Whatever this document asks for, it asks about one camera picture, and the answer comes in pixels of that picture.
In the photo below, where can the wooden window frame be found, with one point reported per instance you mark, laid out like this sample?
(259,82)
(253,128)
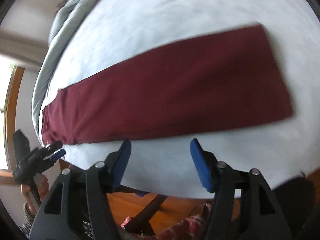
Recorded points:
(10,107)

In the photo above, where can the maroon pants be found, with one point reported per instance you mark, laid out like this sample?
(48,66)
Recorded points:
(204,84)

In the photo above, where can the white fleece bed sheet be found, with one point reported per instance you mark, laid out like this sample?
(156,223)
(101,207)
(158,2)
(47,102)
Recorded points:
(117,30)

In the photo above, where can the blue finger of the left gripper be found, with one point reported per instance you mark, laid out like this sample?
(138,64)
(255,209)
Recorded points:
(49,150)
(57,155)

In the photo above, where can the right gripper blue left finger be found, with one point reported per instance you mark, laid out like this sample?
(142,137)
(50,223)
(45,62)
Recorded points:
(119,163)

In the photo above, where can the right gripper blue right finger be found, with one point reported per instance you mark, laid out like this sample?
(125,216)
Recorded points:
(201,164)

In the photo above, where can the beige curtain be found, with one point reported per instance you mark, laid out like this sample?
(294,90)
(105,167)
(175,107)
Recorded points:
(27,52)

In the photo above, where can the grey-green quilt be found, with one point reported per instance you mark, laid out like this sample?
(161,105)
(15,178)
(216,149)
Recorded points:
(65,24)

